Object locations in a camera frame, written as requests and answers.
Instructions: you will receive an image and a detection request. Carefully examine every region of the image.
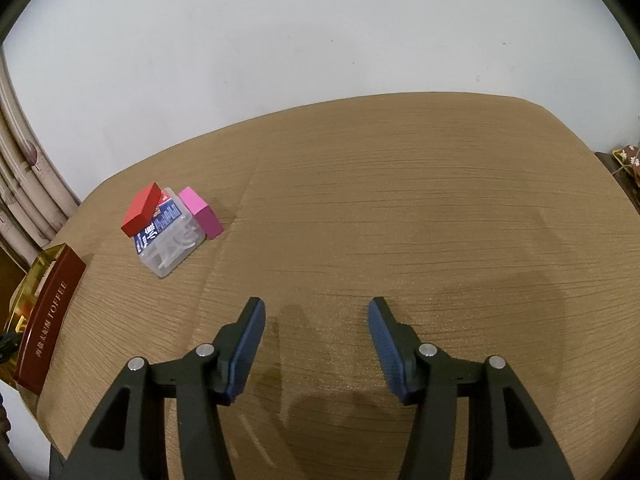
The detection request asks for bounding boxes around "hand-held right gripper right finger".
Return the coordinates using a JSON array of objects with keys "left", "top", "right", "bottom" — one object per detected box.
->
[{"left": 368, "top": 297, "right": 573, "bottom": 480}]

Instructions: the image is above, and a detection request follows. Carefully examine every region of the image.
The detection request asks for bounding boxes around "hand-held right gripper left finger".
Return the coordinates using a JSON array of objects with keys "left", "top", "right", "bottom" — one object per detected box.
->
[{"left": 65, "top": 297, "right": 266, "bottom": 480}]

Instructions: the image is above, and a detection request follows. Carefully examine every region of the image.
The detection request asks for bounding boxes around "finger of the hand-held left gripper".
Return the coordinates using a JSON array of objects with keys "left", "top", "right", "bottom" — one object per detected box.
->
[{"left": 0, "top": 332, "right": 22, "bottom": 361}]

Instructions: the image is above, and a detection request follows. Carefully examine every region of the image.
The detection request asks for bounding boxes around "red tin with gold interior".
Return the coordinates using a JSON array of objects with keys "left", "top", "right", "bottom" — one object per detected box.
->
[{"left": 10, "top": 243, "right": 87, "bottom": 396}]

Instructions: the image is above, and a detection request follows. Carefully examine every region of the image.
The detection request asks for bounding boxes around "clear box with blue label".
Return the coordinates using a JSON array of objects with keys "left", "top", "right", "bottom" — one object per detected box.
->
[{"left": 132, "top": 187, "right": 207, "bottom": 279}]

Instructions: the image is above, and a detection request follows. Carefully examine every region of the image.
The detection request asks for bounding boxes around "pink wooden block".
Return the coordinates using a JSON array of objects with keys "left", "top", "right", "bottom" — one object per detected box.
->
[{"left": 178, "top": 186, "right": 225, "bottom": 241}]

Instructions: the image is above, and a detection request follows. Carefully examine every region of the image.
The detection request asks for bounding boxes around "red wooden block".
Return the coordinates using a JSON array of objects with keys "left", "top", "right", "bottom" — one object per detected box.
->
[{"left": 120, "top": 183, "right": 162, "bottom": 237}]

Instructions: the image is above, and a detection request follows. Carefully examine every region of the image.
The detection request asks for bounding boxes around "beige patterned curtain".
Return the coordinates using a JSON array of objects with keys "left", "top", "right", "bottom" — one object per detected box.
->
[{"left": 0, "top": 55, "right": 81, "bottom": 261}]

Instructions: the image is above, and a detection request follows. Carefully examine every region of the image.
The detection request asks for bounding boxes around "brown patterned fabric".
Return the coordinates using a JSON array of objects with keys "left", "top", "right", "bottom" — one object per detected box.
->
[{"left": 612, "top": 144, "right": 640, "bottom": 181}]

